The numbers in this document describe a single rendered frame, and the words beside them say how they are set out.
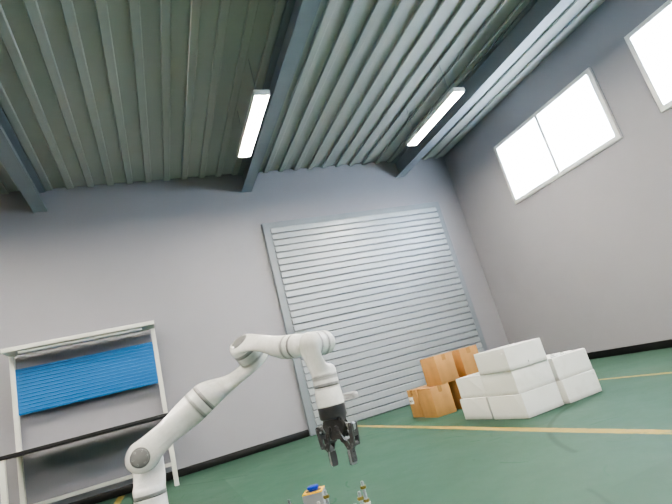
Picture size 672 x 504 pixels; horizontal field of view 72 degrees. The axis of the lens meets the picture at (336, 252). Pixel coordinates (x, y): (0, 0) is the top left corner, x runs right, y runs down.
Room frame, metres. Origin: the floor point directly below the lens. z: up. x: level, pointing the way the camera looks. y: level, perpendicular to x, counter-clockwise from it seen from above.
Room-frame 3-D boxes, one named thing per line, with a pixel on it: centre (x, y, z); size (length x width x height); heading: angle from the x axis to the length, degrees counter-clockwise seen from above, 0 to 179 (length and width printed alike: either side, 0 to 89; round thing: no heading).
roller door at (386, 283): (7.28, -0.49, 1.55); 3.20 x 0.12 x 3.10; 113
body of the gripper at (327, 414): (1.33, 0.12, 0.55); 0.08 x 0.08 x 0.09
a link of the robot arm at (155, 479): (1.46, 0.71, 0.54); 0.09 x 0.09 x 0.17; 14
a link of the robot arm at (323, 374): (1.32, 0.12, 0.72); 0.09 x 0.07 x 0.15; 141
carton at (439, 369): (5.38, -0.76, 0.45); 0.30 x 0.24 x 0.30; 25
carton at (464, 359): (5.54, -1.09, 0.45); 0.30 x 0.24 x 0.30; 21
